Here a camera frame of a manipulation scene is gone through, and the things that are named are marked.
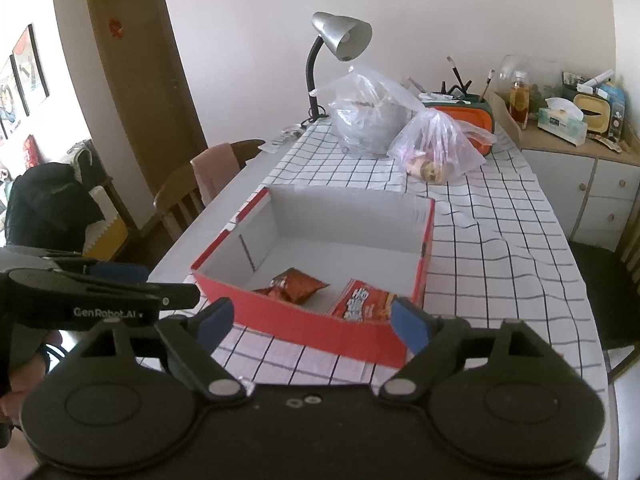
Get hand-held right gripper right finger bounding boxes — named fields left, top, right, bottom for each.
left=379, top=295, right=556, bottom=402

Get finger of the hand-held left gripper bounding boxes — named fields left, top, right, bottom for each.
left=47, top=256, right=151, bottom=287

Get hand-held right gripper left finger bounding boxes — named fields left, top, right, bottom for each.
left=75, top=297, right=250, bottom=403

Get red cardboard box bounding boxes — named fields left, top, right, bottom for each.
left=190, top=184, right=436, bottom=370

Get person's left hand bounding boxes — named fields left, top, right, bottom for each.
left=0, top=332, right=66, bottom=423

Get yellow side furniture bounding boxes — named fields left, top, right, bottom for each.
left=81, top=184, right=129, bottom=262

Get red snack packet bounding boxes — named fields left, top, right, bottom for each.
left=325, top=279, right=401, bottom=324

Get wooden chair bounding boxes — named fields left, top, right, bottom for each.
left=153, top=139, right=267, bottom=244

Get orange snack packet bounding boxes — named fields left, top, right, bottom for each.
left=252, top=267, right=331, bottom=306

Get black jacket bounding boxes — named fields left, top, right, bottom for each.
left=4, top=162, right=106, bottom=252

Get checked white tablecloth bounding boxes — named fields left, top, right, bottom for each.
left=135, top=119, right=609, bottom=480

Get pink cloth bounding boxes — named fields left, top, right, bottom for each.
left=190, top=143, right=246, bottom=207

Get brown wooden door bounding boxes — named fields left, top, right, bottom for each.
left=83, top=0, right=209, bottom=233

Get small pinkish plastic bag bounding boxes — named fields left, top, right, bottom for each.
left=387, top=107, right=497, bottom=185

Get small white packets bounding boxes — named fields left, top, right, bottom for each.
left=259, top=122, right=307, bottom=154

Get chair with dark cushion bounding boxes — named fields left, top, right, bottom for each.
left=567, top=217, right=640, bottom=383

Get large clear plastic bag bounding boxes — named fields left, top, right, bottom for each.
left=327, top=65, right=427, bottom=157

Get orange storage container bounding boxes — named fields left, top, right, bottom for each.
left=422, top=102, right=496, bottom=155

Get green pen holder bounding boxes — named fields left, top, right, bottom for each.
left=422, top=55, right=496, bottom=112

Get white wooden cabinet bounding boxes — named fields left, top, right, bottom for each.
left=515, top=119, right=640, bottom=252

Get amber glass bottle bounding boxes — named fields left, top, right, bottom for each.
left=509, top=72, right=531, bottom=124

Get green tissue box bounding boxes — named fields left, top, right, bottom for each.
left=537, top=97, right=589, bottom=147

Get yellow and black device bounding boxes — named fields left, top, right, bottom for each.
left=572, top=91, right=612, bottom=136

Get silver desk lamp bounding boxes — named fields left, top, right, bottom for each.
left=304, top=11, right=374, bottom=124

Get framed wall picture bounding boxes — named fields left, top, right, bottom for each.
left=0, top=55, right=29, bottom=137
left=12, top=24, right=50, bottom=117

